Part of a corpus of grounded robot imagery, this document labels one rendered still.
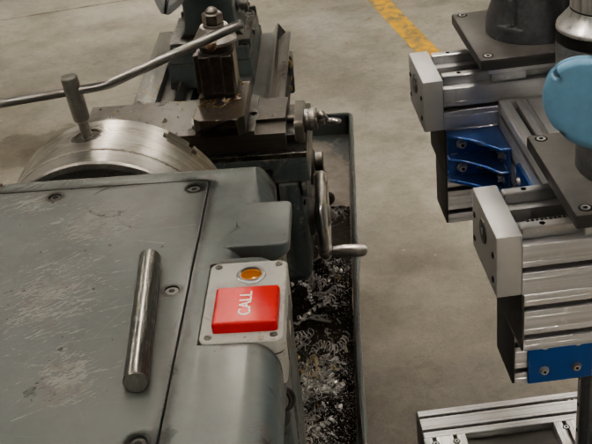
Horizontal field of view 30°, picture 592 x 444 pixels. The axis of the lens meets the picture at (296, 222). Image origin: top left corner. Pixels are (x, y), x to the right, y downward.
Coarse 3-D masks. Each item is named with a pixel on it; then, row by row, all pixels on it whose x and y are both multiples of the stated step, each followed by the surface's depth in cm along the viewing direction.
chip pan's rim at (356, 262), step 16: (320, 128) 297; (336, 128) 296; (352, 128) 286; (352, 144) 278; (352, 160) 270; (352, 176) 263; (352, 192) 257; (352, 208) 251; (352, 224) 245; (352, 240) 243; (352, 272) 237
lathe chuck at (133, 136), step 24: (120, 120) 148; (48, 144) 148; (72, 144) 143; (96, 144) 141; (120, 144) 141; (144, 144) 143; (168, 144) 145; (24, 168) 150; (192, 168) 144; (216, 168) 151
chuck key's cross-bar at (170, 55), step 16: (224, 32) 136; (176, 48) 138; (192, 48) 137; (144, 64) 139; (160, 64) 138; (112, 80) 140; (128, 80) 140; (16, 96) 142; (32, 96) 141; (48, 96) 141; (64, 96) 141
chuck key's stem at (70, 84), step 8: (64, 80) 139; (72, 80) 140; (64, 88) 140; (72, 88) 140; (72, 96) 140; (80, 96) 141; (72, 104) 141; (80, 104) 141; (72, 112) 142; (80, 112) 142; (88, 112) 143; (80, 120) 142; (80, 128) 143; (88, 128) 143; (88, 136) 144
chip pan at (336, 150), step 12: (312, 144) 293; (324, 144) 292; (336, 144) 292; (348, 144) 291; (324, 156) 287; (336, 156) 286; (348, 156) 285; (324, 168) 281; (336, 168) 280; (348, 168) 280; (336, 180) 275; (348, 180) 274; (336, 192) 269; (348, 192) 269; (336, 204) 264; (348, 204) 264
